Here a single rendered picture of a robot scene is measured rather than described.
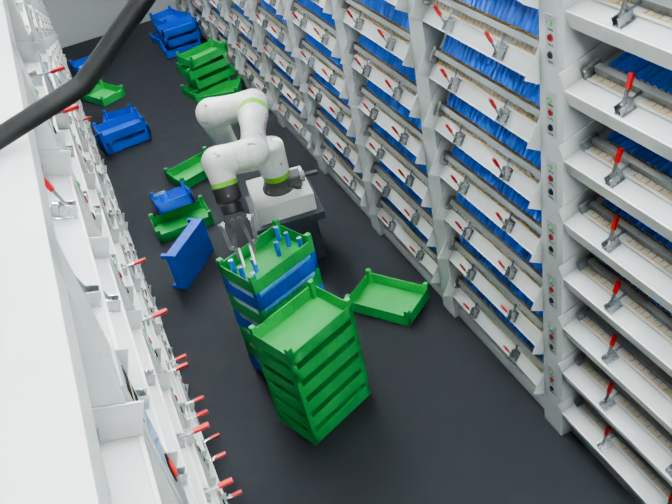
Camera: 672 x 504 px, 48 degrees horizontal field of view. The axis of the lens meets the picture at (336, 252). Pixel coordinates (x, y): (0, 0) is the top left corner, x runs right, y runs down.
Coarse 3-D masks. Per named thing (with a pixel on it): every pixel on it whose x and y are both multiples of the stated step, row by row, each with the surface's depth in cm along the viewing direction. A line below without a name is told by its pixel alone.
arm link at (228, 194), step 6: (228, 186) 253; (234, 186) 255; (216, 192) 254; (222, 192) 253; (228, 192) 254; (234, 192) 255; (240, 192) 257; (216, 198) 256; (222, 198) 254; (228, 198) 254; (234, 198) 255; (222, 204) 257
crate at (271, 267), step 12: (288, 228) 284; (252, 240) 281; (264, 240) 286; (312, 240) 276; (264, 252) 283; (288, 252) 280; (300, 252) 273; (228, 264) 277; (240, 264) 279; (264, 264) 277; (276, 264) 275; (288, 264) 271; (228, 276) 272; (252, 276) 260; (264, 276) 264; (276, 276) 268; (252, 288) 262; (264, 288) 266
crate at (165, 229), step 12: (192, 204) 406; (204, 204) 406; (156, 216) 401; (168, 216) 404; (180, 216) 406; (192, 216) 404; (204, 216) 402; (156, 228) 401; (168, 228) 398; (180, 228) 388; (168, 240) 389
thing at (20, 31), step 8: (8, 0) 183; (8, 8) 184; (16, 8) 186; (16, 16) 186; (16, 24) 187; (24, 24) 193; (16, 32) 188; (24, 32) 188; (16, 40) 189; (24, 40) 189; (40, 64) 194; (48, 88) 198; (72, 136) 207; (80, 160) 211; (104, 208) 222; (152, 320) 248; (184, 392) 269
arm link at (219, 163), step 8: (224, 144) 254; (208, 152) 252; (216, 152) 251; (224, 152) 251; (232, 152) 251; (208, 160) 251; (216, 160) 250; (224, 160) 251; (232, 160) 251; (208, 168) 252; (216, 168) 251; (224, 168) 252; (232, 168) 252; (208, 176) 254; (216, 176) 252; (224, 176) 252; (232, 176) 254; (216, 184) 253; (224, 184) 253
